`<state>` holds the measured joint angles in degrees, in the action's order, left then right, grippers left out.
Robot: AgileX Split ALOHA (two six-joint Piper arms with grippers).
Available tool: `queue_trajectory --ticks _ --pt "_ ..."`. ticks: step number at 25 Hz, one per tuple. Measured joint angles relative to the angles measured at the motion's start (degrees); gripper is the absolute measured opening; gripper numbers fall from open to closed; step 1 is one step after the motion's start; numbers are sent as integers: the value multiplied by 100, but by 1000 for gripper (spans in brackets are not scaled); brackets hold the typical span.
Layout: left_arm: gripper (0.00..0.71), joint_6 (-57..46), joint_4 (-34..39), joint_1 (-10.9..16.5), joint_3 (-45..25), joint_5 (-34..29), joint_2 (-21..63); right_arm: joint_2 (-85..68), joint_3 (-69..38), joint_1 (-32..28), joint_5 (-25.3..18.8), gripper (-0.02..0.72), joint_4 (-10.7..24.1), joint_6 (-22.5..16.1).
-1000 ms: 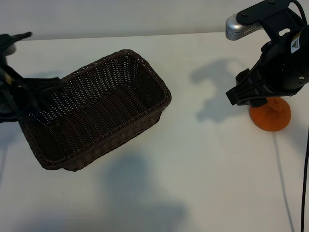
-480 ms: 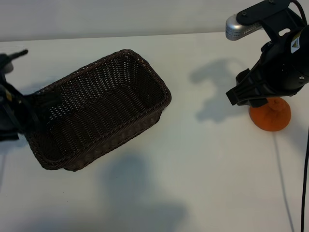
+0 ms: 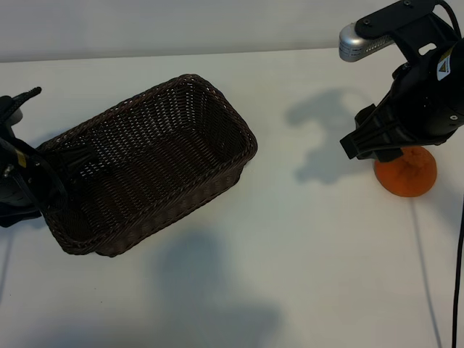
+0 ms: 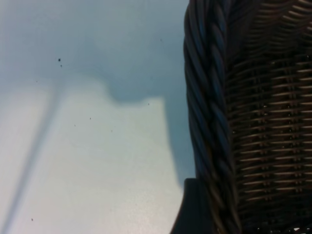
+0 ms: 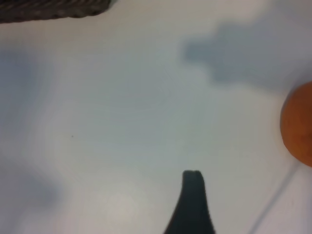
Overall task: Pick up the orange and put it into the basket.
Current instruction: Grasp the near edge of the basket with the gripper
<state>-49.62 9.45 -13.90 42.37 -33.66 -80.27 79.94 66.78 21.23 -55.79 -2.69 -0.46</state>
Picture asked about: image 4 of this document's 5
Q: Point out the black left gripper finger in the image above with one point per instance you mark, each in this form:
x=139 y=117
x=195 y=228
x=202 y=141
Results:
x=187 y=214

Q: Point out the dark brown wicker basket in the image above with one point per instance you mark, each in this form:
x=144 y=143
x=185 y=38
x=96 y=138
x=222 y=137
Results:
x=268 y=122

